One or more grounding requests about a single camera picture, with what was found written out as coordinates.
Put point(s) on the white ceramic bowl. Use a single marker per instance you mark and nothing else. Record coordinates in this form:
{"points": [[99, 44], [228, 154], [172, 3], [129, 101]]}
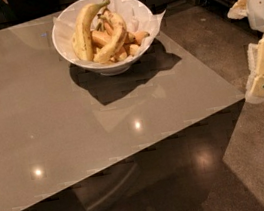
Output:
{"points": [[111, 67]]}

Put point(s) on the small orange banana right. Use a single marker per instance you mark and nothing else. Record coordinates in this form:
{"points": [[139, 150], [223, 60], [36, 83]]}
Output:
{"points": [[136, 37]]}

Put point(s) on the white paper bowl liner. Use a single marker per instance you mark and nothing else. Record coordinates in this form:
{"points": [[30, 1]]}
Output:
{"points": [[132, 12]]}

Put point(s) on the small orange banana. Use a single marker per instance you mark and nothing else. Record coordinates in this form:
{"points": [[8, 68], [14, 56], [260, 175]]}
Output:
{"points": [[136, 37], [100, 38]]}

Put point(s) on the large yellow banana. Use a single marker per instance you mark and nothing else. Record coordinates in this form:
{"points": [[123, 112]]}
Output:
{"points": [[82, 40]]}

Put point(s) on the curved yellow banana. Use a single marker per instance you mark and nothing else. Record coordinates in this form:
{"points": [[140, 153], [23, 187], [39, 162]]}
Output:
{"points": [[117, 40]]}

